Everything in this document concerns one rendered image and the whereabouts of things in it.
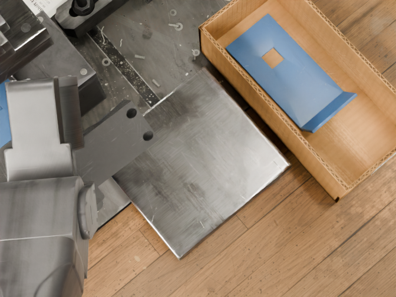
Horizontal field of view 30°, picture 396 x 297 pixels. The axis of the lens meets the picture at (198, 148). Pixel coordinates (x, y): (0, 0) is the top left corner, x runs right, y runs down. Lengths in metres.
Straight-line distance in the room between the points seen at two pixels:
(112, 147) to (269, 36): 0.33
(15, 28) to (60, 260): 0.27
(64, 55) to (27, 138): 0.29
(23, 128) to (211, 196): 0.33
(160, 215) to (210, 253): 0.07
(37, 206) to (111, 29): 0.46
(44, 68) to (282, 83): 0.28
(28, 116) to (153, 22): 0.40
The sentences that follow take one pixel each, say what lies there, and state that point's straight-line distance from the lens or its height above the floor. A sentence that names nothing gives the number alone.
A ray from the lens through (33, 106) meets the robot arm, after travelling 0.56.
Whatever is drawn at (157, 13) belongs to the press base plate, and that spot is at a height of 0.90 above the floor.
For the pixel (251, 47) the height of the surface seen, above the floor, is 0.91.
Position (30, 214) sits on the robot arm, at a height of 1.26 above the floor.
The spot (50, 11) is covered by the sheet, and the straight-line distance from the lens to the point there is 0.91.
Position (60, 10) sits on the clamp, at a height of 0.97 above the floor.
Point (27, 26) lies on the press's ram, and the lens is 0.69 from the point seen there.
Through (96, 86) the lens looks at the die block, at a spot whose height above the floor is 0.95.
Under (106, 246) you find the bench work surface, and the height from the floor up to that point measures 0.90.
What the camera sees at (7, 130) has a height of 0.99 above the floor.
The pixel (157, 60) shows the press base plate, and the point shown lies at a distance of 0.92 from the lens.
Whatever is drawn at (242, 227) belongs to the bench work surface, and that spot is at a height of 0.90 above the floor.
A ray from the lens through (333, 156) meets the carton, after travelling 0.88.
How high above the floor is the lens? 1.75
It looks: 75 degrees down
